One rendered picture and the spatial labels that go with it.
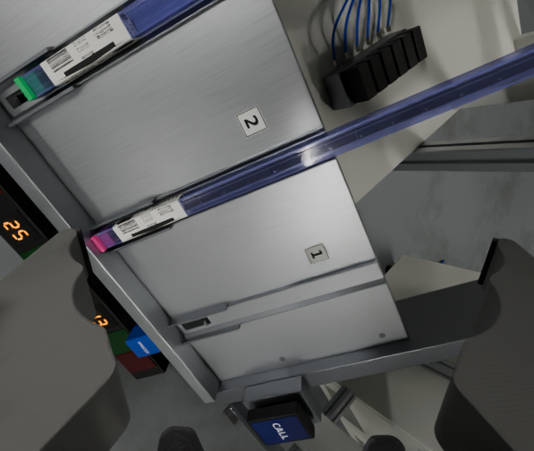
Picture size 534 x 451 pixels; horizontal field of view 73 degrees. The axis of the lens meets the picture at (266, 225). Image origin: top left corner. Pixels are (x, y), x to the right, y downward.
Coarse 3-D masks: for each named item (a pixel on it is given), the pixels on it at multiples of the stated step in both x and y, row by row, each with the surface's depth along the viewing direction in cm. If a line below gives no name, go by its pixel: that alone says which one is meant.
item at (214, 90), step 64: (0, 0) 21; (64, 0) 21; (128, 0) 20; (256, 0) 20; (0, 64) 23; (128, 64) 22; (192, 64) 22; (256, 64) 21; (64, 128) 25; (128, 128) 24; (192, 128) 24; (256, 128) 23; (320, 128) 22; (128, 192) 27; (256, 192) 26; (320, 192) 25; (128, 256) 30; (192, 256) 29; (256, 256) 28; (320, 256) 28; (192, 320) 33; (256, 320) 32; (320, 320) 31; (384, 320) 30
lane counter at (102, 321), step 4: (100, 304) 34; (96, 308) 35; (100, 308) 35; (104, 308) 35; (100, 312) 35; (104, 312) 35; (96, 316) 35; (100, 316) 35; (104, 316) 35; (108, 316) 35; (96, 320) 36; (100, 320) 36; (104, 320) 36; (108, 320) 35; (112, 320) 35; (100, 324) 36; (104, 324) 36; (108, 324) 36; (112, 324) 36; (116, 324) 36
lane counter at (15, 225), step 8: (8, 216) 30; (16, 216) 30; (0, 224) 31; (8, 224) 31; (16, 224) 31; (24, 224) 30; (0, 232) 31; (8, 232) 31; (16, 232) 31; (24, 232) 31; (32, 232) 31; (8, 240) 32; (16, 240) 31; (24, 240) 31; (32, 240) 31; (16, 248) 32
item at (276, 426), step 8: (256, 424) 32; (264, 424) 32; (272, 424) 32; (280, 424) 32; (288, 424) 32; (296, 424) 31; (264, 432) 33; (272, 432) 33; (280, 432) 32; (288, 432) 32; (296, 432) 32; (304, 432) 32; (264, 440) 33; (272, 440) 33; (280, 440) 33; (288, 440) 33
